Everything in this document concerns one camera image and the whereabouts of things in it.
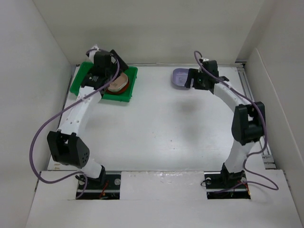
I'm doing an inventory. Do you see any purple square bowl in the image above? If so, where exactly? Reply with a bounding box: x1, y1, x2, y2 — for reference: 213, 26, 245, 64
171, 68, 189, 90

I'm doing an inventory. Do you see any pink square bowl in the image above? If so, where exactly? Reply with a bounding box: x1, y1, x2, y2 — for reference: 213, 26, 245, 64
108, 73, 129, 92

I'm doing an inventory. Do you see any red round plate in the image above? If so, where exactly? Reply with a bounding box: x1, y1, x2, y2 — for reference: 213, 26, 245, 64
106, 82, 130, 95

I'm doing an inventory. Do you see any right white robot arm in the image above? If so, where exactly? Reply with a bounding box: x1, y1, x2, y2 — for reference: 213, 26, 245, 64
184, 59, 265, 189

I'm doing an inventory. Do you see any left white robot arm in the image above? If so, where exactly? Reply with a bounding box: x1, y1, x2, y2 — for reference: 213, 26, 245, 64
47, 47, 129, 188

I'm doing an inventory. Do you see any green plastic bin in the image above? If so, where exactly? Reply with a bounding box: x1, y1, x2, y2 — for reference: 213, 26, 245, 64
70, 62, 138, 102

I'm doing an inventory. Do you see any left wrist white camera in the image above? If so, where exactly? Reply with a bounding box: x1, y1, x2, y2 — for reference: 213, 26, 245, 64
85, 44, 100, 63

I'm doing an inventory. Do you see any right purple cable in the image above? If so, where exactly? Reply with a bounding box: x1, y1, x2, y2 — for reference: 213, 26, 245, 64
194, 50, 280, 194

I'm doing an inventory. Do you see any purple cable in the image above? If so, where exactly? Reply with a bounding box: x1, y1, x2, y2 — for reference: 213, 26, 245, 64
28, 48, 120, 199
194, 50, 280, 194

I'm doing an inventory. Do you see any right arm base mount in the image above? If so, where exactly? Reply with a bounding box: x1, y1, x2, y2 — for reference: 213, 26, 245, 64
201, 171, 251, 200

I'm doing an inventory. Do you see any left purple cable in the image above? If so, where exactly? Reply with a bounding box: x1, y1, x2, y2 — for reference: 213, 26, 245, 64
28, 48, 120, 199

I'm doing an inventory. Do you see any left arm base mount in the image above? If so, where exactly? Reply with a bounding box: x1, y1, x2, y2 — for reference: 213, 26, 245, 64
76, 171, 121, 200

